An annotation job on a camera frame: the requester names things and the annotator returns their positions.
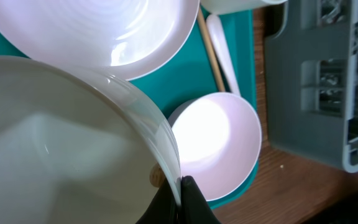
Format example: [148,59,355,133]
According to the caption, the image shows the white plastic fork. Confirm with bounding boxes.
[206,14,241,96]

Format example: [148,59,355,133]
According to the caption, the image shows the white plastic cup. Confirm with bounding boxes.
[200,0,287,15]

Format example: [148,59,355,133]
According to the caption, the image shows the grey dishwasher rack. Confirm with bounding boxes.
[265,0,358,173]

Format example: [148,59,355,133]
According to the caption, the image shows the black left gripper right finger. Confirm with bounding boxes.
[178,175,221,224]

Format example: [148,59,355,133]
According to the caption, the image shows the white bowl with food scraps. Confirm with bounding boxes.
[0,56,181,223]

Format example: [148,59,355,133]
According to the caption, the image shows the wooden chopstick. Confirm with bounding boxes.
[197,6,226,91]

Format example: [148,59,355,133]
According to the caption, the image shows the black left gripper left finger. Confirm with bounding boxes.
[136,180,178,224]

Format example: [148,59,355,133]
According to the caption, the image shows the large white plate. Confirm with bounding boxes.
[0,0,200,80]

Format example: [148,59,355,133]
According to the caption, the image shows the pink small bowl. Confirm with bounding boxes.
[168,92,262,202]

